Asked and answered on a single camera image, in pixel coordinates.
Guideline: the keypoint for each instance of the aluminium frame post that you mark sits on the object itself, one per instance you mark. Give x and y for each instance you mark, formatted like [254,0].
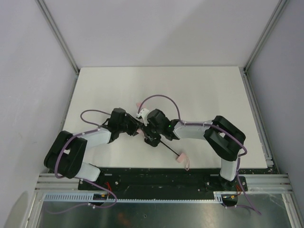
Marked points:
[273,20]
[57,34]

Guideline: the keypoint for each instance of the right aluminium frame post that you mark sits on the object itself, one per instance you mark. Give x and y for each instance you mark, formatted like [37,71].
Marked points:
[273,20]

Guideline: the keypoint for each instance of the aluminium frame rail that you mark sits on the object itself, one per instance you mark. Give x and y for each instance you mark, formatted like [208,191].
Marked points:
[269,180]

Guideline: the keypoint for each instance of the left aluminium frame post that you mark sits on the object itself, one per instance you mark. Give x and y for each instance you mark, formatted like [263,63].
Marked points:
[57,34]

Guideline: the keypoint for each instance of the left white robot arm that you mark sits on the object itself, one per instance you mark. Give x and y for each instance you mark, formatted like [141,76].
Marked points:
[65,157]

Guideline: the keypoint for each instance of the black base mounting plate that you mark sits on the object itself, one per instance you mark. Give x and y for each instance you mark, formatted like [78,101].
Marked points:
[164,184]

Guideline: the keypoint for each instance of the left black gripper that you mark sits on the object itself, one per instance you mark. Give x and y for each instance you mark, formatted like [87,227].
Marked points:
[132,128]

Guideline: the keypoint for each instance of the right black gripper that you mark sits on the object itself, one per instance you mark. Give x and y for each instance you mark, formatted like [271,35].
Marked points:
[151,137]

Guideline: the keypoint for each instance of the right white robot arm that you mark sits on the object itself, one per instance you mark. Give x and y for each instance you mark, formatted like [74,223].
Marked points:
[225,139]

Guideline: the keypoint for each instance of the pink folding umbrella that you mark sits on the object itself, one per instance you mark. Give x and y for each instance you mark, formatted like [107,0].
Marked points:
[180,157]

